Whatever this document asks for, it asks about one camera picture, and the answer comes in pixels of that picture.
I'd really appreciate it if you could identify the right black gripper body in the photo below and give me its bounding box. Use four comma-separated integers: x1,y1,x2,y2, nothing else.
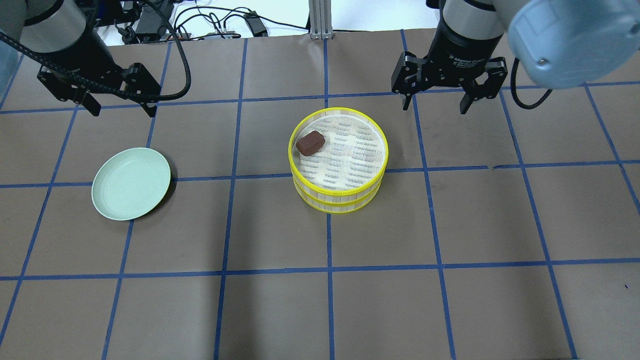
391,20,508,101

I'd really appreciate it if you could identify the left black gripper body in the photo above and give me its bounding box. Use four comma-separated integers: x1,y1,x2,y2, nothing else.
37,30,162,105

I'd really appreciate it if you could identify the yellow steamer layer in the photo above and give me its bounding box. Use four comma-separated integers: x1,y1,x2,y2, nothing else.
287,107,389,196
293,177,382,214

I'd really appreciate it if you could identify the dark red bun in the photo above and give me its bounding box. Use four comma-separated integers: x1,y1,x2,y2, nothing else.
295,130,326,157

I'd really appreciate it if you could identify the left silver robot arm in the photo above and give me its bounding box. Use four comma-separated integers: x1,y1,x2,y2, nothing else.
1,0,162,116

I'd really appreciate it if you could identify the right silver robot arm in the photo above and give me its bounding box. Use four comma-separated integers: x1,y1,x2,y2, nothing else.
391,0,640,114

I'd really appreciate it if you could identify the light green plate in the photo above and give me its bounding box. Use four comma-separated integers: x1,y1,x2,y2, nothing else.
91,147,171,221

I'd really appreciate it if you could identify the black power adapter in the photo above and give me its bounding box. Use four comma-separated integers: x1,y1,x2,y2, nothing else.
242,11,269,38

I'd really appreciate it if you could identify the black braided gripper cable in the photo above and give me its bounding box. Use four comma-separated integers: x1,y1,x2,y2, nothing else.
0,0,193,101

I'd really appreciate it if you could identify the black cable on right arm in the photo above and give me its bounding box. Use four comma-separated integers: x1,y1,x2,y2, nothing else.
510,57,553,111

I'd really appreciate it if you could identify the aluminium frame post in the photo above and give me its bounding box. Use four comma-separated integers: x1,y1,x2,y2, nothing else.
308,0,334,40

